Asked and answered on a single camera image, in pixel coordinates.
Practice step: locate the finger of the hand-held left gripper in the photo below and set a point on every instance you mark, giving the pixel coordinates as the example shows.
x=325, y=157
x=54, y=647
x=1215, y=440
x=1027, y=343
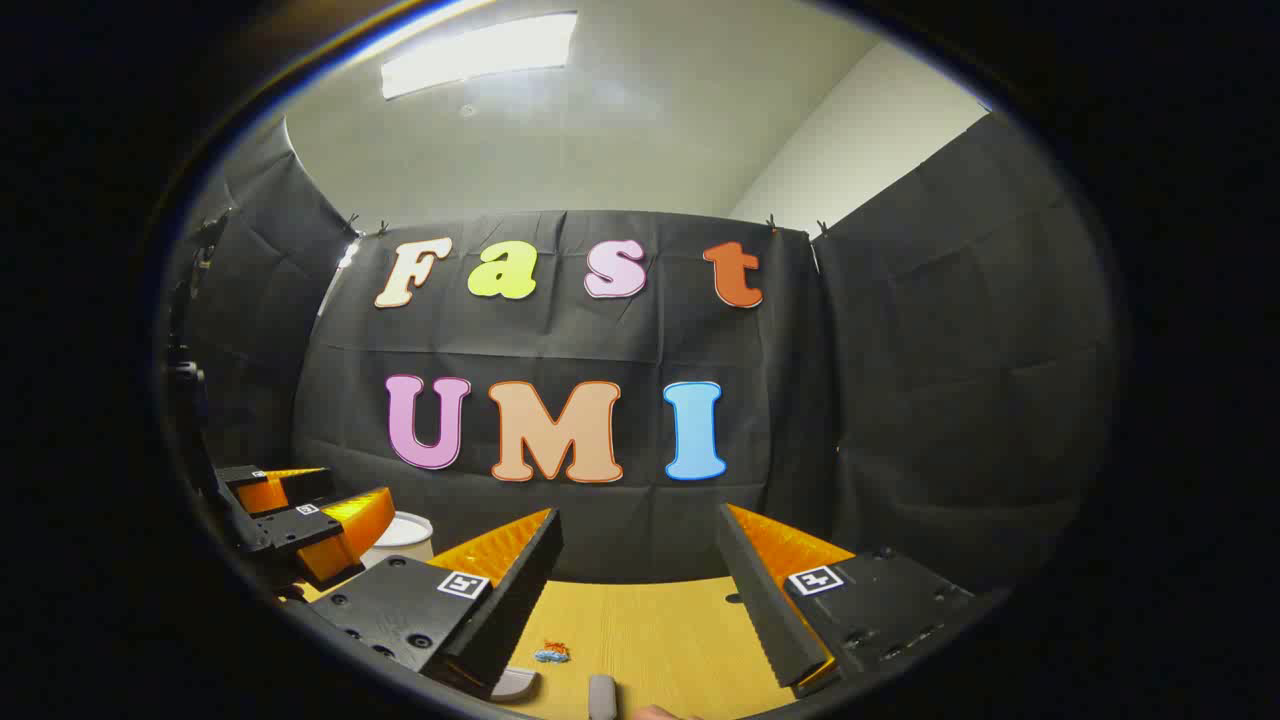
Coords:
x=300, y=482
x=300, y=525

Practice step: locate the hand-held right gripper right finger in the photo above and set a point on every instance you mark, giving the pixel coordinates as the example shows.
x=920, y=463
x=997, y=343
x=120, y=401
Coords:
x=765, y=610

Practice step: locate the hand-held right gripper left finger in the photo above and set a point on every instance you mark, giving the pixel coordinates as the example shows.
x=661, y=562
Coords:
x=520, y=590

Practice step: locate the blue paper ball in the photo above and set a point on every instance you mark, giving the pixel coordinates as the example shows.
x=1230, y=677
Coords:
x=550, y=657

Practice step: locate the grey plastic dustpan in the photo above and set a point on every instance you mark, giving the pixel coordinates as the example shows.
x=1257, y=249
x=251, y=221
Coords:
x=515, y=685

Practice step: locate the white ribbed garbage bin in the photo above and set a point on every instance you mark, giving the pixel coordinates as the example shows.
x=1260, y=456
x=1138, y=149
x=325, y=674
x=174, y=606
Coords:
x=405, y=540

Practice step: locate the small grey broom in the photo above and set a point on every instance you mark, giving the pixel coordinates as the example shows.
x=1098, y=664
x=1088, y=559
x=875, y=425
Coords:
x=601, y=698

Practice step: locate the black backdrop cloth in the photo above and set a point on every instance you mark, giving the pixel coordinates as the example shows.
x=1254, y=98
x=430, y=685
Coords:
x=880, y=400

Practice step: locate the ceiling light panel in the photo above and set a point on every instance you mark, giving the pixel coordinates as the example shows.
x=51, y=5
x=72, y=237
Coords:
x=480, y=55

